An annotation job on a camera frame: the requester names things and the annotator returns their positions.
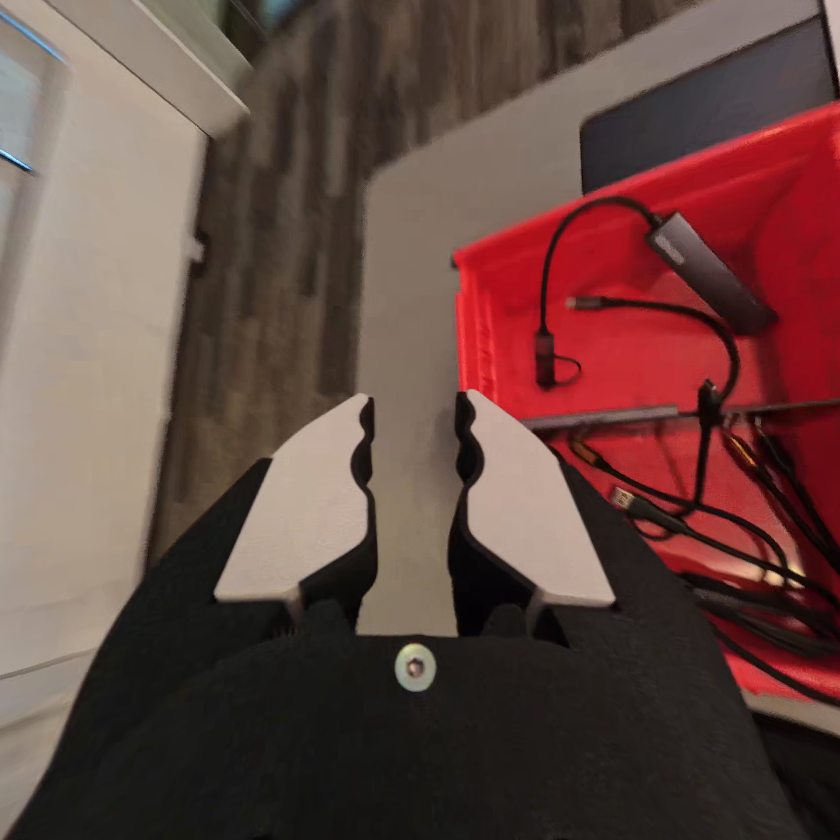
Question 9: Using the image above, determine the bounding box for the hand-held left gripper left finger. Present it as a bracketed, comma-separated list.
[212, 392, 380, 608]

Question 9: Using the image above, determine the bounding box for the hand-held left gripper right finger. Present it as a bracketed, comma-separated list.
[448, 389, 618, 610]

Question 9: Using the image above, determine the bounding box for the red plastic bin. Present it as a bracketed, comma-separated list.
[450, 100, 840, 702]

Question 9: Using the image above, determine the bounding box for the black usb-c cable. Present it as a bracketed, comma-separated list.
[564, 295, 741, 421]

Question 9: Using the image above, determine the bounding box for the black desk mat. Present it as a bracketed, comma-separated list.
[579, 13, 840, 196]

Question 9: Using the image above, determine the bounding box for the black cable with silver plug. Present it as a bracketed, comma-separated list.
[610, 486, 791, 578]

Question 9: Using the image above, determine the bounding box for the black usb hub cable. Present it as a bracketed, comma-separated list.
[537, 196, 660, 391]

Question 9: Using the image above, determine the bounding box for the bundle of black cables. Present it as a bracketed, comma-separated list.
[567, 394, 840, 703]

